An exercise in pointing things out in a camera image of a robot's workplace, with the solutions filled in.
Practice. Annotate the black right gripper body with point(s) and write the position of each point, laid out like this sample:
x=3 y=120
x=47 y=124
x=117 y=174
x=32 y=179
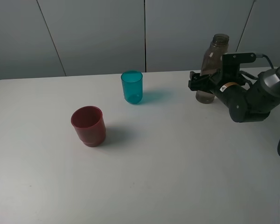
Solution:
x=228 y=88

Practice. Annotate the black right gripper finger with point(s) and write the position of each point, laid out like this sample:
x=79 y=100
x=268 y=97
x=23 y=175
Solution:
x=195 y=77
x=204 y=85

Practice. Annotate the smoky transparent water bottle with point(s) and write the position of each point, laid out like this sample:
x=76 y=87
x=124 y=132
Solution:
x=212 y=61

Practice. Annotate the teal transparent plastic cup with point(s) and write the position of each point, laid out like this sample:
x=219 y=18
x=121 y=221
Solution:
x=132 y=83

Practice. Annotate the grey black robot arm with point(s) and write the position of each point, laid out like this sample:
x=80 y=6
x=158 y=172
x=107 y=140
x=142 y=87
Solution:
x=263 y=91

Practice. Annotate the red plastic cup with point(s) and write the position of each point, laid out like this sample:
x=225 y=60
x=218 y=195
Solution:
x=89 y=125

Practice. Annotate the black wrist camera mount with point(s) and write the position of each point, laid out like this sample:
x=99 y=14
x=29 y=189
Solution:
x=231 y=64

